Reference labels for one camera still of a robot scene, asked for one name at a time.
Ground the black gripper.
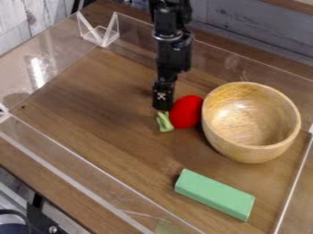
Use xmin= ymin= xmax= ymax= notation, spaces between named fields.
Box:
xmin=152 ymin=30 xmax=192 ymax=111

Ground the red round plush tomato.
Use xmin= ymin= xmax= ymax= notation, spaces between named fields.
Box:
xmin=156 ymin=95 xmax=203 ymax=133

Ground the wooden bowl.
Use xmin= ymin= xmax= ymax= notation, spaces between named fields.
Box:
xmin=202 ymin=81 xmax=301 ymax=164

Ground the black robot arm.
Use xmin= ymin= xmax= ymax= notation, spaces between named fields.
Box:
xmin=150 ymin=0 xmax=192 ymax=111

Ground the green rectangular block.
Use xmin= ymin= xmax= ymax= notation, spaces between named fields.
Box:
xmin=175 ymin=169 xmax=254 ymax=222

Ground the black clamp with bolt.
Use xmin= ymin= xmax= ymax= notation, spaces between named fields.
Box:
xmin=27 ymin=204 xmax=68 ymax=234

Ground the black cable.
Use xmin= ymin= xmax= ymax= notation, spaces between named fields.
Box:
xmin=0 ymin=208 xmax=29 ymax=234

